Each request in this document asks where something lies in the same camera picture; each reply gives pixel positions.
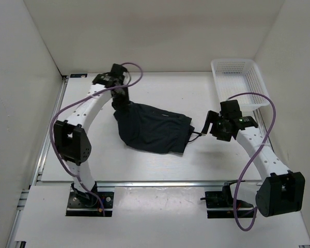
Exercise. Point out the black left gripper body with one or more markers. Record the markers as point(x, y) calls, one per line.
point(121, 101)

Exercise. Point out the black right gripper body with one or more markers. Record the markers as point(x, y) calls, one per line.
point(218, 129)

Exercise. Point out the dark navy shorts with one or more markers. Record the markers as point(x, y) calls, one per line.
point(147, 128)

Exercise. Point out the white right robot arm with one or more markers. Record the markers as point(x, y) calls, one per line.
point(282, 189)

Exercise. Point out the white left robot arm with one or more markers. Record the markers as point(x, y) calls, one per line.
point(70, 126)

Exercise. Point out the white perforated plastic basket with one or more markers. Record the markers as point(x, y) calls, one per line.
point(240, 79)

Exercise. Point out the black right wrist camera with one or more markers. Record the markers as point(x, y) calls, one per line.
point(230, 109)

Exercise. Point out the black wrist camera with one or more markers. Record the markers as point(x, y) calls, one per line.
point(230, 109)
point(117, 70)

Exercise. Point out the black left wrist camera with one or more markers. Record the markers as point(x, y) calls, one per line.
point(117, 70)

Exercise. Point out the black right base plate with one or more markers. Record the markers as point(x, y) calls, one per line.
point(220, 208)

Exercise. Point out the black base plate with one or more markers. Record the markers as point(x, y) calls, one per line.
point(220, 208)
point(75, 207)

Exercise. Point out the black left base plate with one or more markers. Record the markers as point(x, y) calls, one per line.
point(75, 207)

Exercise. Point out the aluminium frame rail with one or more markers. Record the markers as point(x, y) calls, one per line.
point(157, 200)

